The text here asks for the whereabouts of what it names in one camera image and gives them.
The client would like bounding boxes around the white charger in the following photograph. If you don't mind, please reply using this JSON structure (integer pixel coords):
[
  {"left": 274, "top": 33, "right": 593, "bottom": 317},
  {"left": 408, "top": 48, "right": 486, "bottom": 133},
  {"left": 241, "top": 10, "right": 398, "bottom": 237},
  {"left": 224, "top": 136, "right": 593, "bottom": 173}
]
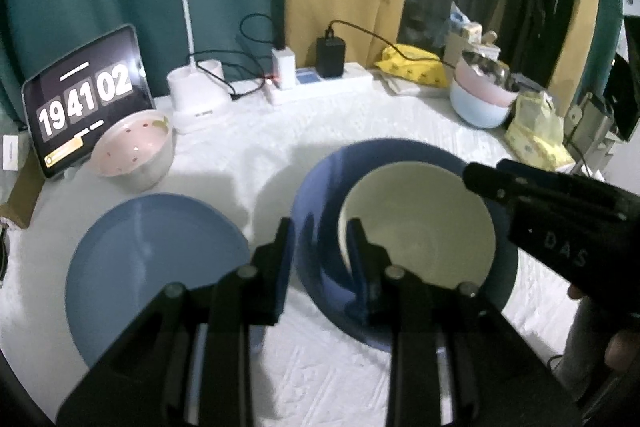
[{"left": 271, "top": 48, "right": 297, "bottom": 90}]

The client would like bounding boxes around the pastel light blue bowl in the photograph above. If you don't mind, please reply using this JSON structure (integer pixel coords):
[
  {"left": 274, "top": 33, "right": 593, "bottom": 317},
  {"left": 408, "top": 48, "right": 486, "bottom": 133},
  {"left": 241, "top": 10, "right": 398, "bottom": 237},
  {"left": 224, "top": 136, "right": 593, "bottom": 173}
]
[{"left": 449, "top": 82, "right": 513, "bottom": 129}]

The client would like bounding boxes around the black charger cable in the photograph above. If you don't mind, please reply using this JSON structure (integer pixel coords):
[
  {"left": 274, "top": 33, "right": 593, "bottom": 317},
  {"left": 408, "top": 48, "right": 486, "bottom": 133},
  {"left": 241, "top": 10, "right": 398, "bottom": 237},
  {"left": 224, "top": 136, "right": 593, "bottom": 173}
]
[{"left": 325, "top": 21, "right": 458, "bottom": 70}]

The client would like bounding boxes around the cream bowl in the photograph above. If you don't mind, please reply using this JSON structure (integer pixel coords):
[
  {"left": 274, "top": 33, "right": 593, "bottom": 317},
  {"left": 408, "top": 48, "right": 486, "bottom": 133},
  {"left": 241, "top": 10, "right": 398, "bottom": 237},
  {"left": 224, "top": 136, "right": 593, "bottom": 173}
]
[{"left": 337, "top": 162, "right": 497, "bottom": 290}]

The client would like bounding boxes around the small white box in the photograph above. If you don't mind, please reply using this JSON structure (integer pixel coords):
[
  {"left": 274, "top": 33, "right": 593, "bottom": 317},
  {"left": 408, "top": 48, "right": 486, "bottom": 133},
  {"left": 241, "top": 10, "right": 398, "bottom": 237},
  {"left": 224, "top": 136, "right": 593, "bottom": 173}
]
[{"left": 2, "top": 134, "right": 21, "bottom": 172}]

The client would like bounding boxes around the tablet with clock display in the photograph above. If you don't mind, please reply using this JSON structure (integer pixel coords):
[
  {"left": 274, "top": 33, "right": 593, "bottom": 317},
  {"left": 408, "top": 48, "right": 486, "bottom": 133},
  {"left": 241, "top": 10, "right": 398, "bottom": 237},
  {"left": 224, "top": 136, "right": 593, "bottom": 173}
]
[{"left": 21, "top": 24, "right": 156, "bottom": 180}]

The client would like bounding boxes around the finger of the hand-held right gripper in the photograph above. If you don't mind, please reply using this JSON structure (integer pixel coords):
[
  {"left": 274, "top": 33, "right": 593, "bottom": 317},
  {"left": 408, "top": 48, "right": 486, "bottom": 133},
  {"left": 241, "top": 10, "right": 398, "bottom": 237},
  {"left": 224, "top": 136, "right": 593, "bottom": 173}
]
[
  {"left": 495, "top": 158, "right": 608, "bottom": 191},
  {"left": 462, "top": 163, "right": 526, "bottom": 210}
]

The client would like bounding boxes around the white power strip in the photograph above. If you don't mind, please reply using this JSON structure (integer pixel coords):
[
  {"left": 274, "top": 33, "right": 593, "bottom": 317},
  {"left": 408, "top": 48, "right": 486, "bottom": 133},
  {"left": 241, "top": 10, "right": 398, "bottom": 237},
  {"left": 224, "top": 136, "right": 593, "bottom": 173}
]
[{"left": 265, "top": 63, "right": 375, "bottom": 105}]

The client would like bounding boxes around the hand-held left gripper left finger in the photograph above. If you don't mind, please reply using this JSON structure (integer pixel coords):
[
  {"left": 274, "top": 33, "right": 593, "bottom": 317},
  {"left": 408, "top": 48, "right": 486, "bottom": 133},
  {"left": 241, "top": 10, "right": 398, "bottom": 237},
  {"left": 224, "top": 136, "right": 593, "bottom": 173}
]
[{"left": 55, "top": 217, "right": 296, "bottom": 427}]

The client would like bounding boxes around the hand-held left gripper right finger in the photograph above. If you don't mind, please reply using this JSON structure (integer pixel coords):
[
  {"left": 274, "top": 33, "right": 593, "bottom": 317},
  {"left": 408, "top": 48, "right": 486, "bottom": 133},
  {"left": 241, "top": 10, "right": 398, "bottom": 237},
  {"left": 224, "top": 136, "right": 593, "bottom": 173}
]
[{"left": 346, "top": 218, "right": 586, "bottom": 427}]

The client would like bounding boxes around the black charger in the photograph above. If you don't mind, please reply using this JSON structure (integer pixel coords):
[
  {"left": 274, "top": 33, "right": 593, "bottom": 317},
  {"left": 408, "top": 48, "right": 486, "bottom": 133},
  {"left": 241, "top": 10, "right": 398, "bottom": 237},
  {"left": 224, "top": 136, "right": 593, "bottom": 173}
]
[{"left": 316, "top": 37, "right": 346, "bottom": 78}]

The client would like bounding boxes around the cardboard box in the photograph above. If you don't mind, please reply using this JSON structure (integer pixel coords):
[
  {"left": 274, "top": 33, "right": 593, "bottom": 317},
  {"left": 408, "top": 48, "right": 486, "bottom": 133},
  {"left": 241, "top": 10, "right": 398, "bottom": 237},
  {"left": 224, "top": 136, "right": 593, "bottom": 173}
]
[{"left": 0, "top": 147, "right": 48, "bottom": 230}]

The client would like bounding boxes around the steel bowl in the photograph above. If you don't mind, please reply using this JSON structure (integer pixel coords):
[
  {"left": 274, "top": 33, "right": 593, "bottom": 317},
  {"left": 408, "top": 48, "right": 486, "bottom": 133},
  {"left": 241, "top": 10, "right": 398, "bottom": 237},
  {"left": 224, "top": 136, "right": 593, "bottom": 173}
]
[{"left": 462, "top": 51, "right": 522, "bottom": 94}]

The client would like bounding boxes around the person's right hand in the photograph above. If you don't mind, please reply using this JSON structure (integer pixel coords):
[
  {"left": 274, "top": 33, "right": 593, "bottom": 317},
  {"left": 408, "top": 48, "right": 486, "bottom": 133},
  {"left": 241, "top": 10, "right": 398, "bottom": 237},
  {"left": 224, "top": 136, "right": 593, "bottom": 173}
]
[{"left": 604, "top": 329, "right": 640, "bottom": 370}]

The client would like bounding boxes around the pastel pink bowl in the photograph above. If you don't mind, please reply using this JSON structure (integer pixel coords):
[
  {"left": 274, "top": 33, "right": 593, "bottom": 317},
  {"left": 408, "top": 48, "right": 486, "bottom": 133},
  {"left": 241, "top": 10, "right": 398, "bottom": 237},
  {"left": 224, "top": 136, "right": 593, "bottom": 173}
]
[{"left": 454, "top": 53, "right": 521, "bottom": 108}]

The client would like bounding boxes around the yellow wipes packet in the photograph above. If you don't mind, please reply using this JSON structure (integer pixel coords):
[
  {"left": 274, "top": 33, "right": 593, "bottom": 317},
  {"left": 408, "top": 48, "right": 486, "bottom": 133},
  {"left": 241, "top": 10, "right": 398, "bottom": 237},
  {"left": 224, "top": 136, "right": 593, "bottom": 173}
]
[{"left": 375, "top": 44, "right": 451, "bottom": 88}]

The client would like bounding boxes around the dark blue plate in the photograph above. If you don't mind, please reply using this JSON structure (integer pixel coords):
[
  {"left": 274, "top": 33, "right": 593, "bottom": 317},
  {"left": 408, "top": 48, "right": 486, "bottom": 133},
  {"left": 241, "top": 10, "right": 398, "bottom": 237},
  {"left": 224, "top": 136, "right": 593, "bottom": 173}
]
[{"left": 292, "top": 138, "right": 518, "bottom": 355}]

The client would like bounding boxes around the grey metal bracket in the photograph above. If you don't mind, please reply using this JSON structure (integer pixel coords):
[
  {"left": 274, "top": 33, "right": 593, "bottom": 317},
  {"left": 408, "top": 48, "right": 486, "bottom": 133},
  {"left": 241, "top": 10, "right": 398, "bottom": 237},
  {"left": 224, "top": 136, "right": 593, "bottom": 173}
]
[{"left": 565, "top": 92, "right": 617, "bottom": 178}]

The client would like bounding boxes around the white desk lamp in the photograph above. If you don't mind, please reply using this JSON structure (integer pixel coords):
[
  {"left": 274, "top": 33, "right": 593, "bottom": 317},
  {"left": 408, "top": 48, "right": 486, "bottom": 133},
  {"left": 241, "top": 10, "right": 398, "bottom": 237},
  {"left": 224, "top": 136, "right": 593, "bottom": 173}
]
[{"left": 121, "top": 0, "right": 241, "bottom": 135}]

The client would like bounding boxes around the white bowl with pink inside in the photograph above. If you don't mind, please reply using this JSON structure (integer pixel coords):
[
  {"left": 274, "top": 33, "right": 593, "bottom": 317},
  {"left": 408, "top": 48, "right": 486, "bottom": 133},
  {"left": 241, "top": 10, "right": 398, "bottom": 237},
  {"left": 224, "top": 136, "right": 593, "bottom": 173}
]
[{"left": 90, "top": 109, "right": 175, "bottom": 192}]

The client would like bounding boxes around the white textured tablecloth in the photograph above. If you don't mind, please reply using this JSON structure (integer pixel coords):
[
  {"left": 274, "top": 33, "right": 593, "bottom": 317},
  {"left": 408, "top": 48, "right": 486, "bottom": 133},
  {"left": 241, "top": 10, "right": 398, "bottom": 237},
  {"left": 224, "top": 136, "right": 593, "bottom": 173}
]
[{"left": 0, "top": 82, "right": 601, "bottom": 427}]

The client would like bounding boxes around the black looped cable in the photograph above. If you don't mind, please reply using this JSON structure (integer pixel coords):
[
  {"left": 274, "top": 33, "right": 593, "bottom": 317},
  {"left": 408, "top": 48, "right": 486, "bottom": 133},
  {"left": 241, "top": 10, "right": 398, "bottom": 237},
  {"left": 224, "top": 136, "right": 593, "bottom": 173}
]
[{"left": 187, "top": 13, "right": 281, "bottom": 100}]

